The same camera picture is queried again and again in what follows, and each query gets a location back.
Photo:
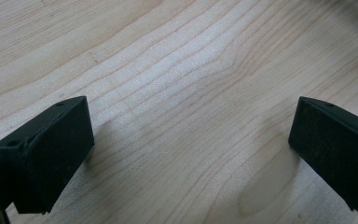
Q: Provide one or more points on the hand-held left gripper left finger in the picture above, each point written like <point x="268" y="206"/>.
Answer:
<point x="48" y="158"/>

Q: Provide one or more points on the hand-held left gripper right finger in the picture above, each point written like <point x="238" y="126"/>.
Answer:
<point x="335" y="155"/>

